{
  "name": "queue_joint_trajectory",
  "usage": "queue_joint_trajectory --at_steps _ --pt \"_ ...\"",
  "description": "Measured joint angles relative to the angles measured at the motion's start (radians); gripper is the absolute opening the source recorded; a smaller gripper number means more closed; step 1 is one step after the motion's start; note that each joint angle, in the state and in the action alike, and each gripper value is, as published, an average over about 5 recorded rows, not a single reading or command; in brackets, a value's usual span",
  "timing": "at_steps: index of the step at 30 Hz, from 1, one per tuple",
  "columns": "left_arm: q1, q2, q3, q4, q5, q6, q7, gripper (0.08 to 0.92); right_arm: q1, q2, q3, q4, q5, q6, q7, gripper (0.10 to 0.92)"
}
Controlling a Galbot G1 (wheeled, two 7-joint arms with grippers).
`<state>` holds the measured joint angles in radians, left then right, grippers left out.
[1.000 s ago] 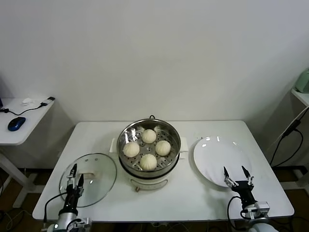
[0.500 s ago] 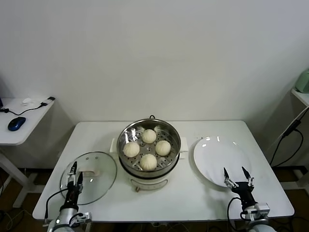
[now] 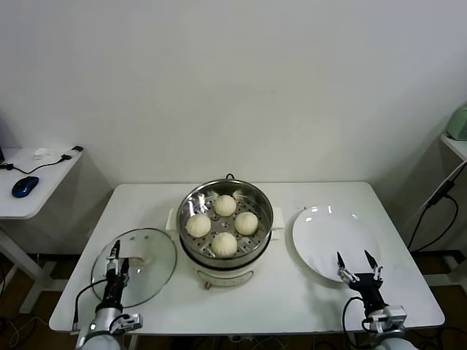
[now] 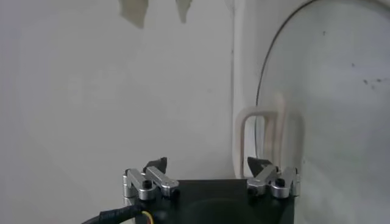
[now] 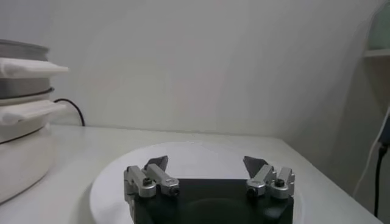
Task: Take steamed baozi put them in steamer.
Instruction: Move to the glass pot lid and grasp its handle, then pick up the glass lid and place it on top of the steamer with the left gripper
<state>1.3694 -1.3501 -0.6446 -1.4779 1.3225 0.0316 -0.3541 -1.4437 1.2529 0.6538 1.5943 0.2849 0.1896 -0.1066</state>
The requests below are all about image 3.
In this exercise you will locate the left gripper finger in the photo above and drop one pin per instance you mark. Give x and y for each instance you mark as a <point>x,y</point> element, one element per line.
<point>111,264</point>
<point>126,270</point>

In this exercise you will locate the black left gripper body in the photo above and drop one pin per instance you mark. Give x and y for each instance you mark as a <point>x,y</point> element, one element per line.
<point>113,291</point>

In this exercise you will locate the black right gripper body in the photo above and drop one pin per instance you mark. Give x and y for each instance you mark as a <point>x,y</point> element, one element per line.
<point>366,288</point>

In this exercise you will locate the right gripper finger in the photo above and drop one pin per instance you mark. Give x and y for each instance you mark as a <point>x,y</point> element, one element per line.
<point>377,271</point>
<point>346,272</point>

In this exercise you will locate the white steamed baozi bun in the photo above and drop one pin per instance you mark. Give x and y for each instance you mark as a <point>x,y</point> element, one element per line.
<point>246,223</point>
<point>224,244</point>
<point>224,205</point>
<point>198,225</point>

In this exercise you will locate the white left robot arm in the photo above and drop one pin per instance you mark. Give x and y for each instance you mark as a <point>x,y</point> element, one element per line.
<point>98,339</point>

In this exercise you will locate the stainless steel steamer basket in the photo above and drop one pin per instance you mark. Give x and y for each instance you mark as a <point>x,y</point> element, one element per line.
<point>255,204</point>

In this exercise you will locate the white round plate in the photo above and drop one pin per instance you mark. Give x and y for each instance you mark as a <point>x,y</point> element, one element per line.
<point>328,237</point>

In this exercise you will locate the cream electric cooker base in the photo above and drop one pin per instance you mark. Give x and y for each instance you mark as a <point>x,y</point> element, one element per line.
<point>226,275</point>

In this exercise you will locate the white side desk with mouse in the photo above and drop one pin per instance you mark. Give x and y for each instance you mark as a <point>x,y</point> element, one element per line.
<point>44,189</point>

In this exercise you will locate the blue computer mouse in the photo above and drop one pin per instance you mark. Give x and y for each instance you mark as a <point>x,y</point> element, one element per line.
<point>25,186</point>

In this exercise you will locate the grey adapter with black ends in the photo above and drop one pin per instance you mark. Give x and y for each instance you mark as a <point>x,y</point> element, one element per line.
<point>72,152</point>

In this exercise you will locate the small white crumpled object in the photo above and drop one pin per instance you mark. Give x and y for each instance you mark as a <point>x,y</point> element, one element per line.
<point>41,153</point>

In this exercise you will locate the pale green appliance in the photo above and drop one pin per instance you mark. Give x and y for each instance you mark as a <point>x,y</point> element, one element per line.
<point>459,122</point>

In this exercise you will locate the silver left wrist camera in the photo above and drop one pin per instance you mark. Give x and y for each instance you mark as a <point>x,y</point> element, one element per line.
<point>129,321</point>

